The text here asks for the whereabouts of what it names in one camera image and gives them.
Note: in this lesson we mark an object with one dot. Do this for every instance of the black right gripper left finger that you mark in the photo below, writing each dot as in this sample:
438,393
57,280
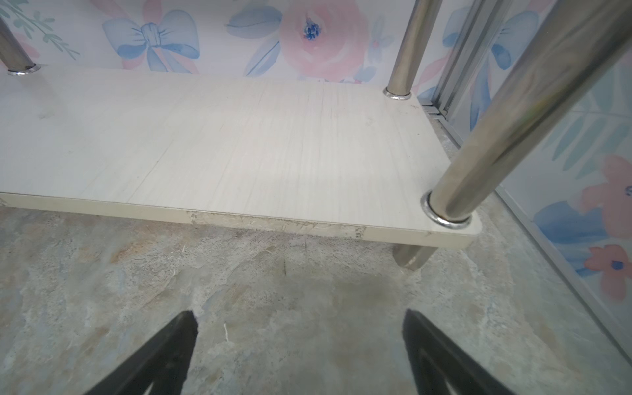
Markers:
160,366

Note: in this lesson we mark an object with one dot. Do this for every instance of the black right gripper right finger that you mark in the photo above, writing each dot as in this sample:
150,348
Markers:
439,365

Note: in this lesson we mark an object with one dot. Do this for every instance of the white two-tier metal shelf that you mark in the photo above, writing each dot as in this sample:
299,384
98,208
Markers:
290,116

